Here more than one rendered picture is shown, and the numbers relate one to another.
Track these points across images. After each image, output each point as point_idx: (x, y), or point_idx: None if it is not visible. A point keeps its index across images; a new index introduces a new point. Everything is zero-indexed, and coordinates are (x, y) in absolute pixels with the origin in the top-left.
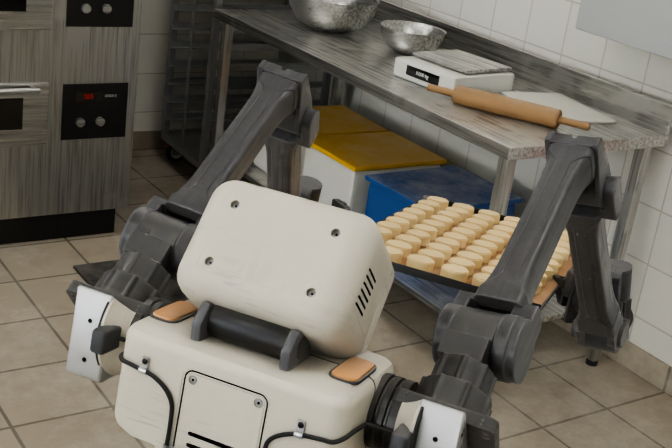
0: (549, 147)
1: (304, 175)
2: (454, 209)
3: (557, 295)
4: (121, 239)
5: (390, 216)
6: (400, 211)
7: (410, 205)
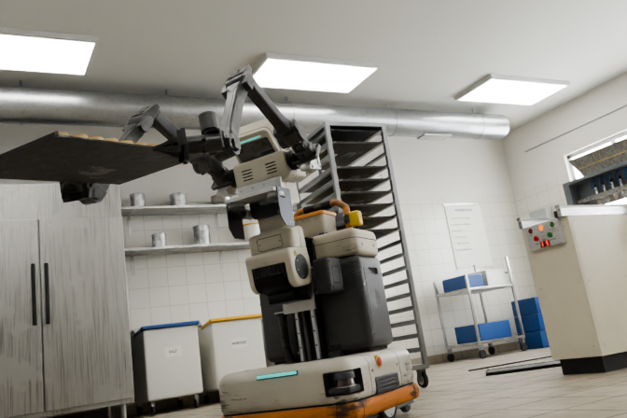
0: (159, 109)
1: (207, 111)
2: None
3: (80, 186)
4: (305, 132)
5: (128, 144)
6: (110, 141)
7: (90, 138)
